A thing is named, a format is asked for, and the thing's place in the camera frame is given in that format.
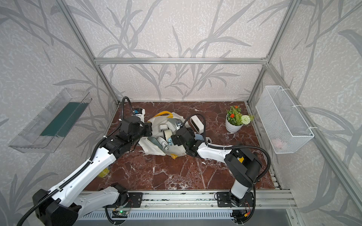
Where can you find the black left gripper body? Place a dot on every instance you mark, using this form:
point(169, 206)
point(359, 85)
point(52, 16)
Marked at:
point(144, 131)

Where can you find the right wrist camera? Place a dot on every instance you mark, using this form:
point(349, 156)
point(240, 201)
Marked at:
point(178, 124)

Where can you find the green yellow tape roll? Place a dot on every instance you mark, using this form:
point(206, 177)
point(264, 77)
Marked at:
point(105, 172)

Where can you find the white wire mesh basket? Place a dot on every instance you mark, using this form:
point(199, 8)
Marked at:
point(282, 119)

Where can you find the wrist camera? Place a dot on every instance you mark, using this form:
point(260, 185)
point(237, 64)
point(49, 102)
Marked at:
point(139, 112)
point(178, 124)

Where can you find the grey square analog clock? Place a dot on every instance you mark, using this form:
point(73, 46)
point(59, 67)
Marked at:
point(171, 124)

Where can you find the pink object in basket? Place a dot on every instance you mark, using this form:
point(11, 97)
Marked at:
point(279, 144)

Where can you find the green circuit board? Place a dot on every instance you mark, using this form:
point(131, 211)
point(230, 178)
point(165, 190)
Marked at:
point(118, 214)

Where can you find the white digital clock dark screen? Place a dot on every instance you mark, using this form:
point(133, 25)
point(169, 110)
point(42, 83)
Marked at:
point(197, 124)

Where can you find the light blue face alarm clock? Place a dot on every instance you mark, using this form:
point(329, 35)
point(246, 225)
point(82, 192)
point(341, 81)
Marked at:
point(202, 138)

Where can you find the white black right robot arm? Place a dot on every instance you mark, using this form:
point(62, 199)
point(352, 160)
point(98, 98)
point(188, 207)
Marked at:
point(242, 163)

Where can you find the clear plastic wall shelf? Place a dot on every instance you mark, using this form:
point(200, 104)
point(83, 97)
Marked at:
point(48, 129)

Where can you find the white pot artificial plant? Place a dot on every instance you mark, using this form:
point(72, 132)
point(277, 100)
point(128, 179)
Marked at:
point(235, 119)

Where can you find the white canvas bag yellow handles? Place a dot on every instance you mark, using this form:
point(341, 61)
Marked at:
point(164, 125)

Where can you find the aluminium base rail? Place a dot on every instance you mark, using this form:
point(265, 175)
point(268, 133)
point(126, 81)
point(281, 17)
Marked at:
point(196, 204)

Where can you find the white twin bell alarm clock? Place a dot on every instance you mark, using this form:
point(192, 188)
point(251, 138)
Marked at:
point(163, 143)

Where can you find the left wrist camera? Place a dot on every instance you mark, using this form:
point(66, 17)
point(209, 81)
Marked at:
point(139, 112)

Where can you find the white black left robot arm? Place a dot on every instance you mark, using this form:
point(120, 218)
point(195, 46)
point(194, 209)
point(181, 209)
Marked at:
point(62, 205)

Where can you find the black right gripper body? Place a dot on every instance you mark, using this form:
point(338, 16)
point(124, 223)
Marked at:
point(175, 139)

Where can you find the blue twin bell alarm clock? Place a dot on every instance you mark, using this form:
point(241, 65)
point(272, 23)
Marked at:
point(167, 135)

